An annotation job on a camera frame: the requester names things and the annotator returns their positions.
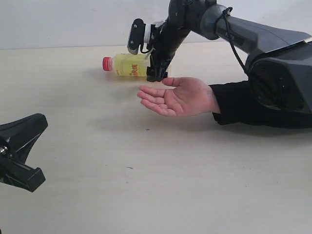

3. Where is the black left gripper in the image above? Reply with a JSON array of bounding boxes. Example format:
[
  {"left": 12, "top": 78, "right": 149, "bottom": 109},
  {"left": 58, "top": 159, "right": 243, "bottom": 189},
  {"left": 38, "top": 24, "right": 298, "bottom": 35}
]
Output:
[{"left": 0, "top": 113, "right": 48, "bottom": 192}]

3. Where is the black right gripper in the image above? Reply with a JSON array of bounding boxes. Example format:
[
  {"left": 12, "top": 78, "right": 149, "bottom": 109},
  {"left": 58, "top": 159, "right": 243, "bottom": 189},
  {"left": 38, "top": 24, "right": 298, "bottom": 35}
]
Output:
[{"left": 146, "top": 19, "right": 191, "bottom": 82}]

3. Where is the yellow bottle with red cap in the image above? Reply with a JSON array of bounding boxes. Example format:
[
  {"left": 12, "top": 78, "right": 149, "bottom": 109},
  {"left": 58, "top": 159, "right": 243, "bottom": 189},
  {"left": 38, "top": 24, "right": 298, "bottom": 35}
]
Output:
[{"left": 102, "top": 53, "right": 150, "bottom": 80}]

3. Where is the black sleeved forearm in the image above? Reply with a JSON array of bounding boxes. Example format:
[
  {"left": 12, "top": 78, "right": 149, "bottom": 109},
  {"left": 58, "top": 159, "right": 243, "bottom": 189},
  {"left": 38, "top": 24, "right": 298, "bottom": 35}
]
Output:
[{"left": 211, "top": 81, "right": 312, "bottom": 129}]

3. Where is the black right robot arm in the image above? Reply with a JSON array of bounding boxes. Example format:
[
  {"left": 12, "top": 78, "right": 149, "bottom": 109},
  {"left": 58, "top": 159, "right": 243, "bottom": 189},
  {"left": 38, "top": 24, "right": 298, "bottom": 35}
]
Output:
[{"left": 147, "top": 0, "right": 312, "bottom": 114}]

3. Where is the person's open bare hand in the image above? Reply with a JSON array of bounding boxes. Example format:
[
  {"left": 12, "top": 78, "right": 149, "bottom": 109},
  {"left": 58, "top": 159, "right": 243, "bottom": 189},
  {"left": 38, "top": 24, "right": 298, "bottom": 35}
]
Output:
[{"left": 137, "top": 77, "right": 220, "bottom": 117}]

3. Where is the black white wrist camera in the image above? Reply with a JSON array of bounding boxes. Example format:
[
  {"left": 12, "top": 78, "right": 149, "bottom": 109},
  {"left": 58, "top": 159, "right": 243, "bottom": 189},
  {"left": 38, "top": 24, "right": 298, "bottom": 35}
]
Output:
[{"left": 127, "top": 18, "right": 156, "bottom": 55}]

